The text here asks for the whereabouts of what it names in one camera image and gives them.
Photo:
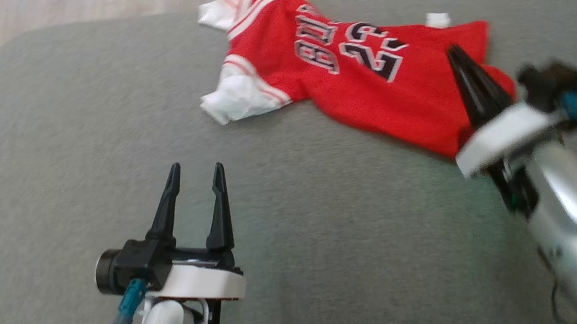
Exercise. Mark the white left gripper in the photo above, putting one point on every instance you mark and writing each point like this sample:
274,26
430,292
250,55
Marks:
199,283

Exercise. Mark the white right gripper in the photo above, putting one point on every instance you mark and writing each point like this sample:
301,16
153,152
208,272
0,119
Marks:
503,135

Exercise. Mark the red basketball jersey white sleeves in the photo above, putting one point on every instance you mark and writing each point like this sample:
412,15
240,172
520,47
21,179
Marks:
367,88

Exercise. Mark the dark right wrist camera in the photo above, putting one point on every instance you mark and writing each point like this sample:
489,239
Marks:
548,83

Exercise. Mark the dark wrist camera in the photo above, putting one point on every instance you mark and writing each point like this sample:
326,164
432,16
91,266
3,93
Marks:
548,83
132,264

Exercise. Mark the dark left wrist camera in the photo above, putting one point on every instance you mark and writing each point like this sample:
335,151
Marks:
132,264

